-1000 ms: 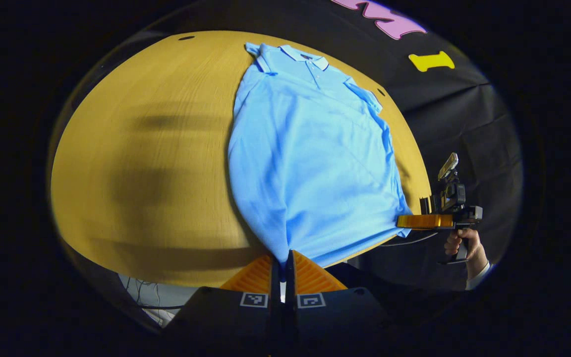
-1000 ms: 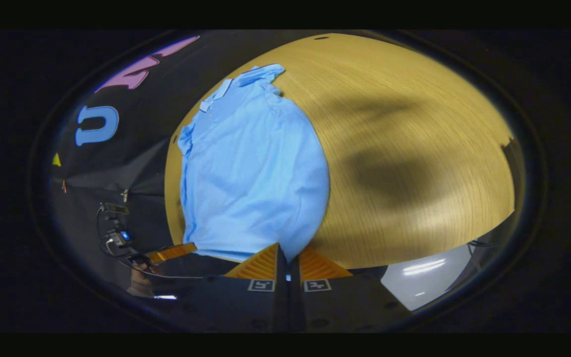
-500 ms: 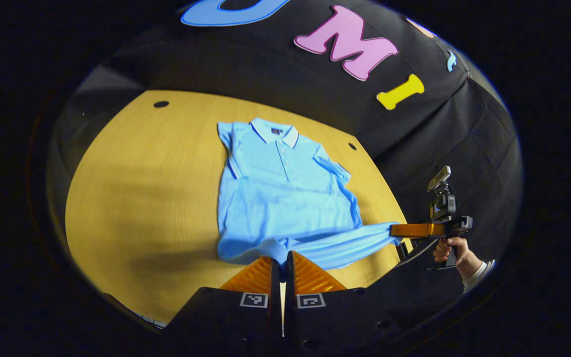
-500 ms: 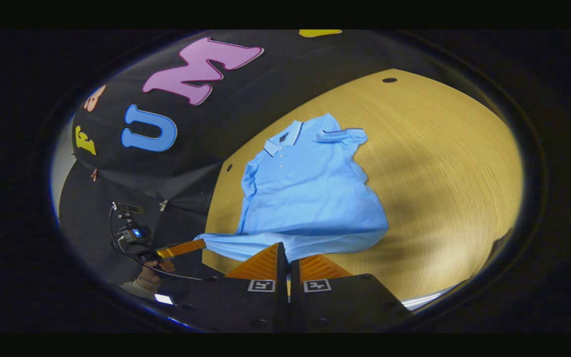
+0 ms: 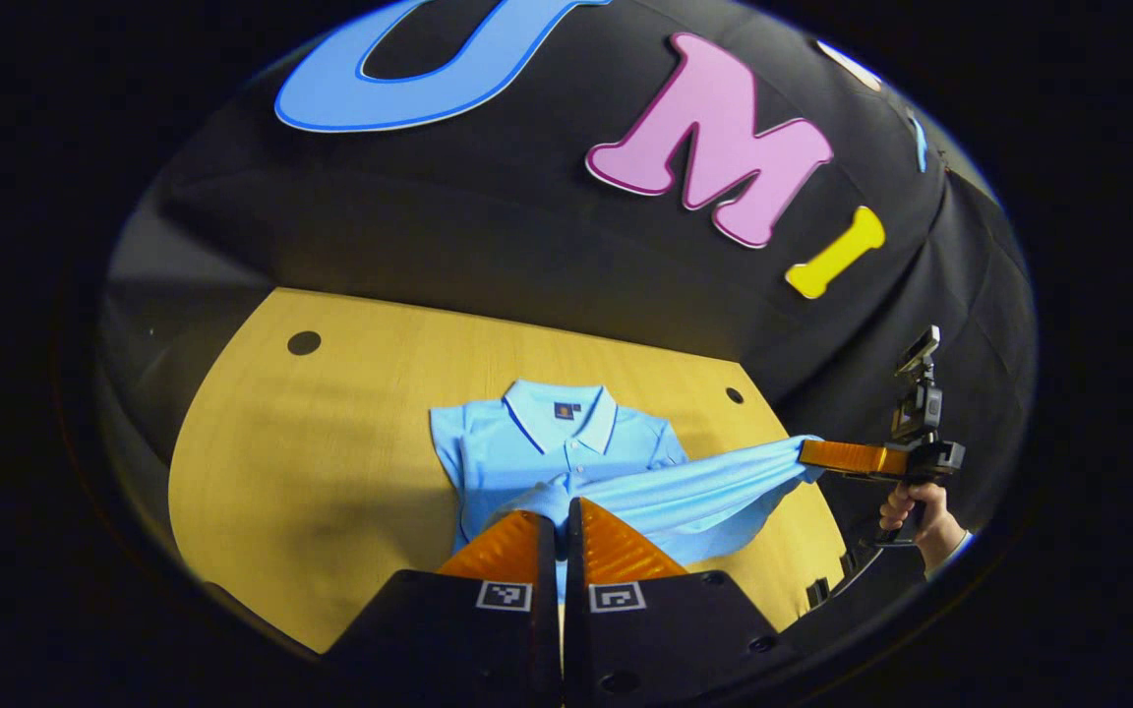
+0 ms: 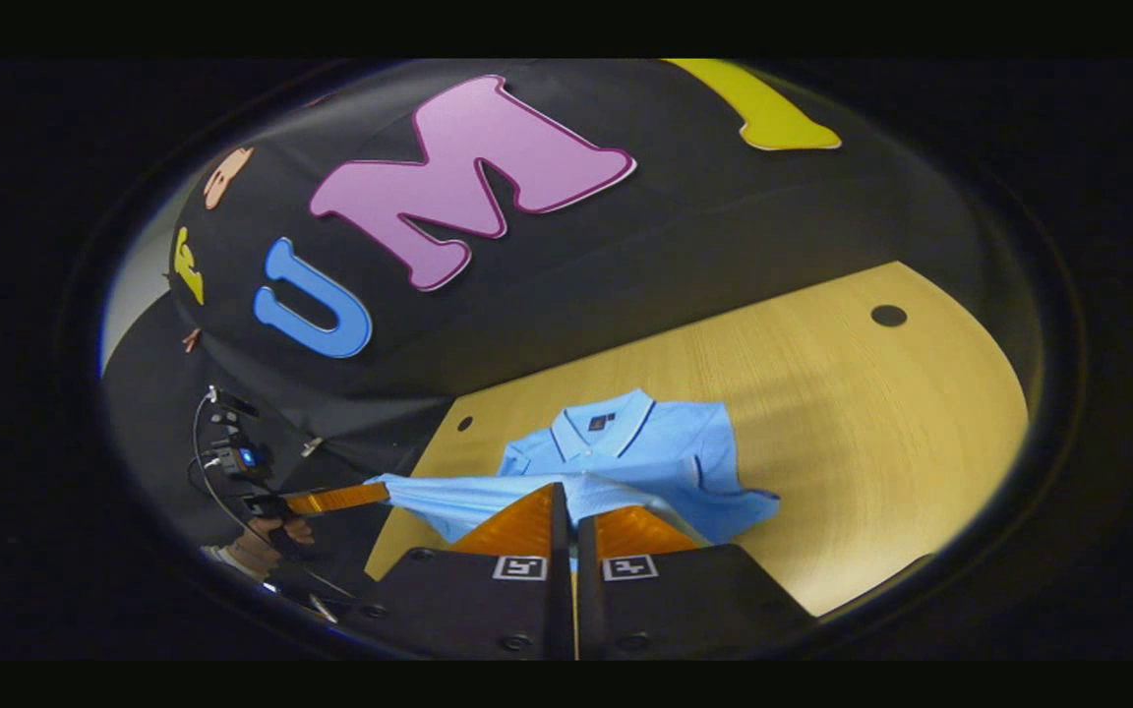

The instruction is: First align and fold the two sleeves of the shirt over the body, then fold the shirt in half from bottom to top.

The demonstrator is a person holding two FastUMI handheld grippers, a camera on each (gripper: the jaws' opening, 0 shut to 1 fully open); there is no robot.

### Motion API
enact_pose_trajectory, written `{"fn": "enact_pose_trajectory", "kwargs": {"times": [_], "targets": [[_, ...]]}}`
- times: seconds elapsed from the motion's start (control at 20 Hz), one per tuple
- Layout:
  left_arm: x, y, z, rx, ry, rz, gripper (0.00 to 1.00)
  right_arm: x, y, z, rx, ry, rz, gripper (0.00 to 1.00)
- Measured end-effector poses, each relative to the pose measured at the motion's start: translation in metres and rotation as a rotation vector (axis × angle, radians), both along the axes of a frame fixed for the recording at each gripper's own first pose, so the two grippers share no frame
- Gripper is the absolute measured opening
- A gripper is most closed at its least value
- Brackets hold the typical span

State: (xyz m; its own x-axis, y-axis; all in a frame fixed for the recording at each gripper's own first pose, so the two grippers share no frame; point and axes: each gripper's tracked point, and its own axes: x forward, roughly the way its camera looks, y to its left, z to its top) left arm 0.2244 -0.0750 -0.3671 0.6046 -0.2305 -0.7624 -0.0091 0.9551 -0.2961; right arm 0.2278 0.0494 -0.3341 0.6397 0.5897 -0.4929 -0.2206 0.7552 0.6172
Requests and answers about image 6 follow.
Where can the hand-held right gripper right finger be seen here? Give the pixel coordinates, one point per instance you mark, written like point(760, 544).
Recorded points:
point(586, 551)

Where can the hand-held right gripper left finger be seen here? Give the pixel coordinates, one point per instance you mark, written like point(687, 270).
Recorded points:
point(559, 531)

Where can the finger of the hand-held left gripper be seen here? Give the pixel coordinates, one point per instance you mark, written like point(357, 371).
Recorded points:
point(340, 499)

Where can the light blue T-shirt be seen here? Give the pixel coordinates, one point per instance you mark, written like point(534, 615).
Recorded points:
point(665, 442)

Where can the black backdrop cloth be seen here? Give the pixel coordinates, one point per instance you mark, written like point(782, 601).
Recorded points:
point(626, 256)

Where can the white cloth clip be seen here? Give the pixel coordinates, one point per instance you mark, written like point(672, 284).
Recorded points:
point(311, 447)

